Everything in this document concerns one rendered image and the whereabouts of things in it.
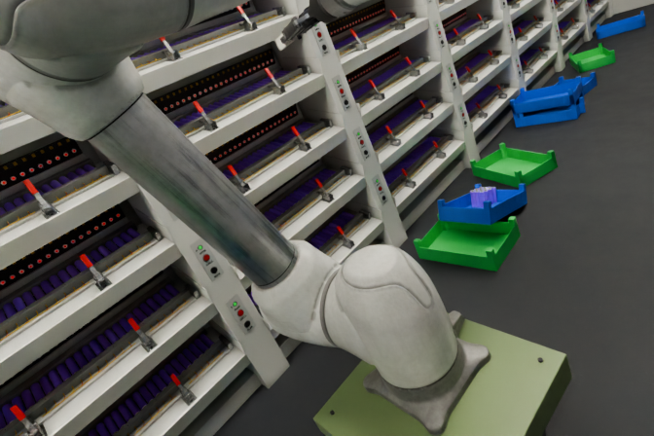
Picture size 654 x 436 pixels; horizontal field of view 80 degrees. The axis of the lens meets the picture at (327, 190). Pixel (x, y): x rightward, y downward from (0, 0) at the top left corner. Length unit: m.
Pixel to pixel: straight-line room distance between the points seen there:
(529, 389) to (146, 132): 0.70
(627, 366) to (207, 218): 0.93
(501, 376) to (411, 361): 0.18
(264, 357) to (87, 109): 0.94
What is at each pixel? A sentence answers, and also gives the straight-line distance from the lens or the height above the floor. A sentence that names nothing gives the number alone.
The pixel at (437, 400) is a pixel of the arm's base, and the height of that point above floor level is 0.27.
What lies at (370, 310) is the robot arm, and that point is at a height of 0.48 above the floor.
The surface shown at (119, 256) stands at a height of 0.59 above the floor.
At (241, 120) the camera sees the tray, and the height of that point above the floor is 0.74.
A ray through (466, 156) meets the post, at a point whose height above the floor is 0.07.
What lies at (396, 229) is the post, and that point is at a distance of 1.63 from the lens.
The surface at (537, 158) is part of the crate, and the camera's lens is 1.98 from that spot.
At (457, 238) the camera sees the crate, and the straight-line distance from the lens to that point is 1.58.
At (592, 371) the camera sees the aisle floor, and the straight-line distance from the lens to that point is 1.12.
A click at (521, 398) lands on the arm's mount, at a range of 0.77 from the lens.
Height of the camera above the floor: 0.87
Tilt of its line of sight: 20 degrees down
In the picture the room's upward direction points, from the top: 24 degrees counter-clockwise
